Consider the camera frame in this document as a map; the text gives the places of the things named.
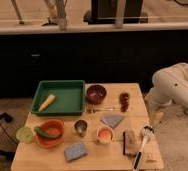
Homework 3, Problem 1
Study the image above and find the brown pine cone brush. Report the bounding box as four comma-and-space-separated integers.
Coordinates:
119, 93, 130, 112

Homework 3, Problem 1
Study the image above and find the yellow corn cob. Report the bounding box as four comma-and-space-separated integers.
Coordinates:
38, 94, 55, 112

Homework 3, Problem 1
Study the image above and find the orange bowl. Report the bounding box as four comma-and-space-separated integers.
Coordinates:
35, 119, 65, 149

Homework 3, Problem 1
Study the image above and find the small metal cup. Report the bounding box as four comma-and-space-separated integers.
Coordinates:
74, 120, 88, 136

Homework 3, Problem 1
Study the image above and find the green cucumber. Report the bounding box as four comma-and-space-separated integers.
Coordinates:
34, 126, 60, 139

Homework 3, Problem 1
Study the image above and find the light green cup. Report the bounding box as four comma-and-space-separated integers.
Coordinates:
16, 127, 33, 144

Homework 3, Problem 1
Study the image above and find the grey-blue towel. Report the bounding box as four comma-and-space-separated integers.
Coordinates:
101, 115, 124, 128

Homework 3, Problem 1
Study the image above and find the dark red bowl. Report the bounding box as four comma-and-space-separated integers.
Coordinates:
86, 85, 107, 105

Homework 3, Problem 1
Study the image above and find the wooden scrub brush block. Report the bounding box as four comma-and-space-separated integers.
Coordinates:
123, 130, 137, 156

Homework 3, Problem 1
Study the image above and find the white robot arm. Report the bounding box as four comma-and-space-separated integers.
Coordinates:
145, 63, 188, 125

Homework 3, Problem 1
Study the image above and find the green plastic tray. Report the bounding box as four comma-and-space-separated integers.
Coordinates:
30, 80, 85, 117

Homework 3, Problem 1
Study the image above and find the white dish brush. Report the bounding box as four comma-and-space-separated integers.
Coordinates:
132, 125, 154, 171

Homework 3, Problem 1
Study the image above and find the small orange-filled white cup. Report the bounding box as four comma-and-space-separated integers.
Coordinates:
97, 126, 114, 145

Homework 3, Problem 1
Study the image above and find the blue sponge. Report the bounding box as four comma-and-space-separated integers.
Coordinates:
64, 142, 87, 162

